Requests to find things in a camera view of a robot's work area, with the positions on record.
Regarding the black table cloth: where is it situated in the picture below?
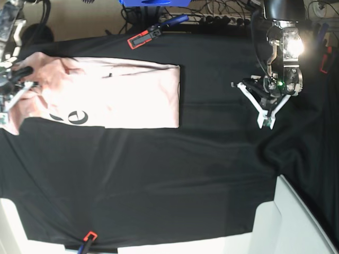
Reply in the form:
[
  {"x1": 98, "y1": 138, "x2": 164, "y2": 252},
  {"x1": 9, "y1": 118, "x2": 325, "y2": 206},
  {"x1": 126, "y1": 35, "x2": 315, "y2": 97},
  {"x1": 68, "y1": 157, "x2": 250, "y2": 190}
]
[{"x1": 1, "y1": 34, "x2": 338, "y2": 250}]

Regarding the red clamp right edge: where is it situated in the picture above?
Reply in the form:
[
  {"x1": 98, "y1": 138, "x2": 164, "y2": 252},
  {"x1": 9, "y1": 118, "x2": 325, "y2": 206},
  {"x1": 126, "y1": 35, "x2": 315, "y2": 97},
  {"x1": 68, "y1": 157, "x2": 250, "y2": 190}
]
[{"x1": 319, "y1": 47, "x2": 333, "y2": 74}]

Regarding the black power strip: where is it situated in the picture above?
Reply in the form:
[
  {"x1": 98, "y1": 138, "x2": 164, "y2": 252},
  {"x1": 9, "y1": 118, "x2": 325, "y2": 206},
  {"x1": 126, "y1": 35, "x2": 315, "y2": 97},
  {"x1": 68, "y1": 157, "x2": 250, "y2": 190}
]
[{"x1": 198, "y1": 15, "x2": 251, "y2": 28}]

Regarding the red clamp front edge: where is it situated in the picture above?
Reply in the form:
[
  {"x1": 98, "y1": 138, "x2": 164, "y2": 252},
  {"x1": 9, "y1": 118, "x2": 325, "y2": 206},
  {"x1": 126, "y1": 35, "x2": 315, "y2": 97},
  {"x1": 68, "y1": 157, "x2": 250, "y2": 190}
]
[{"x1": 77, "y1": 231, "x2": 97, "y2": 254}]

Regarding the red clamp edge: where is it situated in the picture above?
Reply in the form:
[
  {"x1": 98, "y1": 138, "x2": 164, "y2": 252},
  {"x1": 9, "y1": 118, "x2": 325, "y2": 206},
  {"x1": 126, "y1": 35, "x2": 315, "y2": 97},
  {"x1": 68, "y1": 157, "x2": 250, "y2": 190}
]
[
  {"x1": 77, "y1": 231, "x2": 97, "y2": 254},
  {"x1": 319, "y1": 47, "x2": 333, "y2": 74}
]

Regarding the blue plastic box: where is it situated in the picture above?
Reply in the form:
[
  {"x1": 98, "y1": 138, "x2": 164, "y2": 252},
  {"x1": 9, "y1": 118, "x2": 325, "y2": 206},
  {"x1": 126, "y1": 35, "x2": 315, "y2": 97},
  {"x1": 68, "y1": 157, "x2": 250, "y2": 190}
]
[{"x1": 119, "y1": 0, "x2": 191, "y2": 7}]

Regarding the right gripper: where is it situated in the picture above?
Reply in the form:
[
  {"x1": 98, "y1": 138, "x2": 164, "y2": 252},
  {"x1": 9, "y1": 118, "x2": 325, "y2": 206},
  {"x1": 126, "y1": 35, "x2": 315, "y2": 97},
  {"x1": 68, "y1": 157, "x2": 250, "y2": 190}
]
[{"x1": 1, "y1": 66, "x2": 38, "y2": 114}]

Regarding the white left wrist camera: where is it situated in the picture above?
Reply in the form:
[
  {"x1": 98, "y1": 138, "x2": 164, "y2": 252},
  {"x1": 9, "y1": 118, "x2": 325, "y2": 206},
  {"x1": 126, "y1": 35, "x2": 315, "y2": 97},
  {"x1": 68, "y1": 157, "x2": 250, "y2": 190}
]
[{"x1": 257, "y1": 114, "x2": 275, "y2": 130}]

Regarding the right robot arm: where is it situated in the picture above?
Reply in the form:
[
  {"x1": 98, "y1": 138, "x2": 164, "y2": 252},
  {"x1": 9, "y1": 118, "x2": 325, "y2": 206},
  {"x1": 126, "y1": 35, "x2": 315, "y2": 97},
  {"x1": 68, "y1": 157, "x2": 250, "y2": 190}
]
[{"x1": 1, "y1": 1, "x2": 39, "y2": 118}]

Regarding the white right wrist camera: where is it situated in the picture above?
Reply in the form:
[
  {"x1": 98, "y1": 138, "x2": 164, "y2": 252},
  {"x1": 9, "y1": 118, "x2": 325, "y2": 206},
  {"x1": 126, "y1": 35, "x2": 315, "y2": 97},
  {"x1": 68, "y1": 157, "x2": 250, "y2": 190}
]
[{"x1": 0, "y1": 112, "x2": 8, "y2": 125}]

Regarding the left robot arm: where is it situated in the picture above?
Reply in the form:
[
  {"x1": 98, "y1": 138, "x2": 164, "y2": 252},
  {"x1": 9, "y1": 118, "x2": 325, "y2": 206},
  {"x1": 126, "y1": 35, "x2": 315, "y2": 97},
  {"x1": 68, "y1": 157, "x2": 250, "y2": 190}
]
[{"x1": 235, "y1": 1, "x2": 305, "y2": 128}]

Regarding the red black clamp, blue handle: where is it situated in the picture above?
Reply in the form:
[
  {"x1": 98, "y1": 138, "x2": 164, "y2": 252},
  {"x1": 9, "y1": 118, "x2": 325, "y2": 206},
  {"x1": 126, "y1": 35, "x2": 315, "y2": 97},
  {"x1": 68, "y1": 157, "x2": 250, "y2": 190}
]
[{"x1": 127, "y1": 14, "x2": 189, "y2": 50}]

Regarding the pink T-shirt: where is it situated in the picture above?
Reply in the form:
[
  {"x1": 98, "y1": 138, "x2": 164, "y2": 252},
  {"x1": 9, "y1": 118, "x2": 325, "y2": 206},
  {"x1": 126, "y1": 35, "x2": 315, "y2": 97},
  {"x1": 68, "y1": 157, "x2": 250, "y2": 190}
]
[{"x1": 1, "y1": 52, "x2": 180, "y2": 135}]

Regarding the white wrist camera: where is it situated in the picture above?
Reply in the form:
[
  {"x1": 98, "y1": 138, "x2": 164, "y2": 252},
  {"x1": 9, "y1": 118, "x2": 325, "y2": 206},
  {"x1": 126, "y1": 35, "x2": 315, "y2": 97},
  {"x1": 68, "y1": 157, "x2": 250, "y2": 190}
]
[
  {"x1": 257, "y1": 114, "x2": 275, "y2": 130},
  {"x1": 0, "y1": 112, "x2": 8, "y2": 125}
]

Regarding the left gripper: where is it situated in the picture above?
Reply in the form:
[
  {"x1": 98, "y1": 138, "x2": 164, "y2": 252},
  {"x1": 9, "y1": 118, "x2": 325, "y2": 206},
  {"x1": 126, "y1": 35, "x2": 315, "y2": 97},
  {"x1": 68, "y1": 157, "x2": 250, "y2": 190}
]
[{"x1": 230, "y1": 75, "x2": 291, "y2": 118}]

